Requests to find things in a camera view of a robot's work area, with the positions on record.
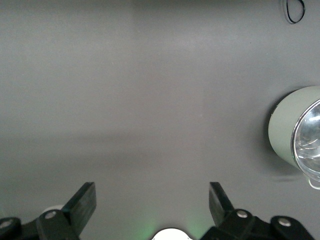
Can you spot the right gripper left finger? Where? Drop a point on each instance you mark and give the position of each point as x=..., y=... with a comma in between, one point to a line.
x=80, y=207

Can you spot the pale green cooking pot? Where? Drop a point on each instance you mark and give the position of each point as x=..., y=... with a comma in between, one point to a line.
x=280, y=130

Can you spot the glass pot lid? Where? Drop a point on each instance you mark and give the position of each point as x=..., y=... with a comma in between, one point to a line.
x=310, y=140

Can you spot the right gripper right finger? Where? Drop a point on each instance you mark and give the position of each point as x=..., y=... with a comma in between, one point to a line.
x=220, y=207

